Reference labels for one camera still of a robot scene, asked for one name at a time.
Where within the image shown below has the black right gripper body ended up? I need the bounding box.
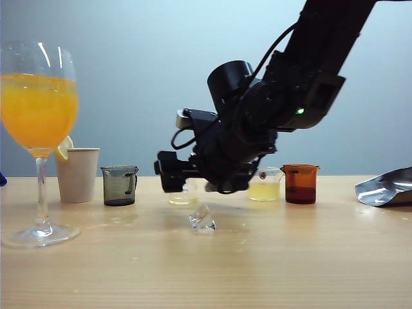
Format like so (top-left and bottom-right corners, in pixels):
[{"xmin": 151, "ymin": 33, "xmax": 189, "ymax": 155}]
[{"xmin": 183, "ymin": 109, "xmax": 279, "ymax": 194}]

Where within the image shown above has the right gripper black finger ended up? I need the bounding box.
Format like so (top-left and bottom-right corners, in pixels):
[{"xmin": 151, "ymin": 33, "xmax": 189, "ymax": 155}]
[
  {"xmin": 160, "ymin": 167, "xmax": 194, "ymax": 193},
  {"xmin": 153, "ymin": 151, "xmax": 180, "ymax": 174}
]

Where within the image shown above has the clear orange juice measuring cup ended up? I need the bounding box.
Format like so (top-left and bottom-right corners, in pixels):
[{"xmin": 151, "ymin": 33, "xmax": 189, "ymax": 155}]
[{"xmin": 168, "ymin": 178, "xmax": 198, "ymax": 206}]

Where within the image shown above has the clear yellow liquid measuring cup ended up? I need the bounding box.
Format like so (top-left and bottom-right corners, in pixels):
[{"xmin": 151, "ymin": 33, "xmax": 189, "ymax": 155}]
[{"xmin": 247, "ymin": 166, "xmax": 285, "ymax": 202}]

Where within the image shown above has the smoky grey measuring cup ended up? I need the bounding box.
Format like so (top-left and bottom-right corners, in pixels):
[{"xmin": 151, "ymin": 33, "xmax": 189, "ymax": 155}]
[{"xmin": 99, "ymin": 165, "xmax": 140, "ymax": 207}]

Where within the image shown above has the amber brown measuring cup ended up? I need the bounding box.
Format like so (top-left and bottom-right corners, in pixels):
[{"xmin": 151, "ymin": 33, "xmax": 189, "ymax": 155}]
[{"xmin": 279, "ymin": 163, "xmax": 321, "ymax": 205}]

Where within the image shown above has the white paper cup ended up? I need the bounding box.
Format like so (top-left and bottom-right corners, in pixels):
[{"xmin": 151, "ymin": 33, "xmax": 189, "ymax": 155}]
[{"xmin": 55, "ymin": 147, "xmax": 101, "ymax": 205}]

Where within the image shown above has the clear ice cube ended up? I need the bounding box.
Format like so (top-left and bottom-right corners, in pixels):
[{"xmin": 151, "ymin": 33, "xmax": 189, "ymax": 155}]
[{"xmin": 187, "ymin": 203, "xmax": 217, "ymax": 235}]

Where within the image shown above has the yellow lemon slice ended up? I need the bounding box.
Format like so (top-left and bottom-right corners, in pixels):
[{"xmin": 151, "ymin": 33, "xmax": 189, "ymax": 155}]
[{"xmin": 53, "ymin": 135, "xmax": 74, "ymax": 163}]

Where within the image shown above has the large clear wine glass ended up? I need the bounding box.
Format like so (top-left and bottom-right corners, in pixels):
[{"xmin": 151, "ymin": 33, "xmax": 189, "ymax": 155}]
[{"xmin": 0, "ymin": 41, "xmax": 80, "ymax": 249}]

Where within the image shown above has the silver foil bag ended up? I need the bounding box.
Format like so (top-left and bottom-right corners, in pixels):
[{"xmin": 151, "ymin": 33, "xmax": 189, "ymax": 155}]
[{"xmin": 354, "ymin": 166, "xmax": 412, "ymax": 207}]

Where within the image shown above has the black looped gripper cable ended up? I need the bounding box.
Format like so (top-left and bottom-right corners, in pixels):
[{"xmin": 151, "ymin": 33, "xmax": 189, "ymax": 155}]
[{"xmin": 170, "ymin": 127, "xmax": 198, "ymax": 151}]

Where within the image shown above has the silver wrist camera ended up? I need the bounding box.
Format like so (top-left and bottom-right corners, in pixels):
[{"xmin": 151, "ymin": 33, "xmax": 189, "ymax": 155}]
[{"xmin": 176, "ymin": 108, "xmax": 191, "ymax": 130}]

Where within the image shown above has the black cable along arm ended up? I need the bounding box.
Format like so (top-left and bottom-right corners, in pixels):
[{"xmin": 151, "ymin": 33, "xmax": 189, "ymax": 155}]
[{"xmin": 252, "ymin": 23, "xmax": 302, "ymax": 80}]

